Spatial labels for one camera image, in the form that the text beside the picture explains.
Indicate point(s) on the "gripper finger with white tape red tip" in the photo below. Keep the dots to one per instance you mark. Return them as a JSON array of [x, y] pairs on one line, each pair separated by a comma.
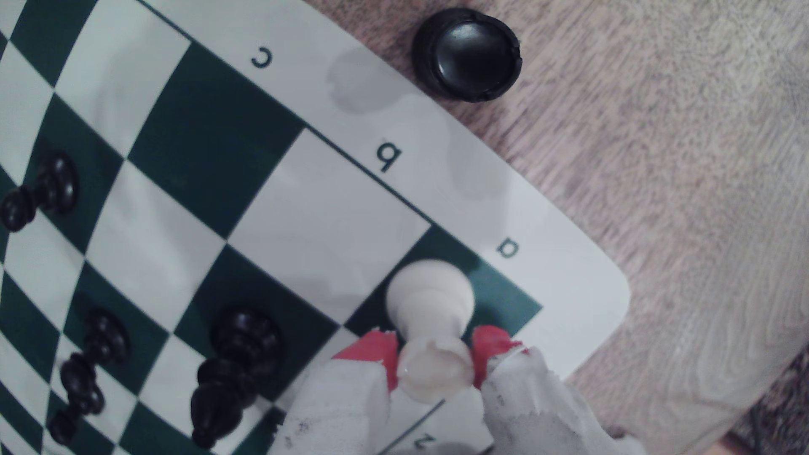
[[537, 417], [341, 404]]

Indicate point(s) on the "white chess pawn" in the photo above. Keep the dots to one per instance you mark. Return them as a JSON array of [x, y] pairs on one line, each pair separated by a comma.
[[430, 300]]

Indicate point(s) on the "large black chess piece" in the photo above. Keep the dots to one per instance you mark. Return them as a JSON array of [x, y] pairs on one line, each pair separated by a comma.
[[237, 360]]

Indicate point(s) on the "green and white chess board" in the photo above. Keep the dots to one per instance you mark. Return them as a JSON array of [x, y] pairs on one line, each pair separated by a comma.
[[253, 189]]

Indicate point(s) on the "tall black chess piece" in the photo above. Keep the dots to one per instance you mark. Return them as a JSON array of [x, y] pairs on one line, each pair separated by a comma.
[[95, 366]]

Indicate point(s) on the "black chess pawn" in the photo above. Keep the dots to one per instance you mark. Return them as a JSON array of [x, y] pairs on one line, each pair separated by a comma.
[[47, 189]]

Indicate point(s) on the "black round cap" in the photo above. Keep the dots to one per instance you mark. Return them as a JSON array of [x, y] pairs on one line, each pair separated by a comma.
[[467, 54]]

